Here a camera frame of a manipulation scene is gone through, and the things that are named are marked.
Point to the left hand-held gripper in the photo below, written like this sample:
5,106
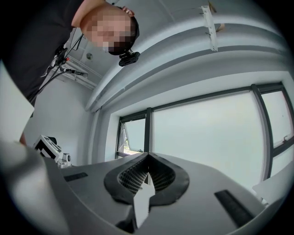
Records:
47,149

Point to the round ceiling detector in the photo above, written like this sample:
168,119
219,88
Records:
89,55

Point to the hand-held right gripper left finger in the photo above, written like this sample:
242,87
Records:
92,195

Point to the person's left forearm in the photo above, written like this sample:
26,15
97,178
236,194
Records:
22,138

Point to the white ceiling light strip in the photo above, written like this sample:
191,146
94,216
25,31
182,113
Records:
209,27

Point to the person's black shirt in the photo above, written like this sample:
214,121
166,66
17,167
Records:
34,46

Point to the black head-worn camera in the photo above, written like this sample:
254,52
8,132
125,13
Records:
129,58

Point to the black window frame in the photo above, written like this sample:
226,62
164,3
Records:
264,119

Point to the person's head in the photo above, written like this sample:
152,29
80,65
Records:
108,25

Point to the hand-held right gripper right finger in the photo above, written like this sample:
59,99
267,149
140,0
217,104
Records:
202,183

